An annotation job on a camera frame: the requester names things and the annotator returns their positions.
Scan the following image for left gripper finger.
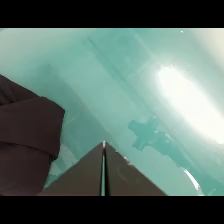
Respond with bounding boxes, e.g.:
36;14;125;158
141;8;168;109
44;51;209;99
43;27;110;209
37;141;105;197

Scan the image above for black T-shirt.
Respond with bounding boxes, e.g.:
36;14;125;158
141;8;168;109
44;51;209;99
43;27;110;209
0;73;66;197

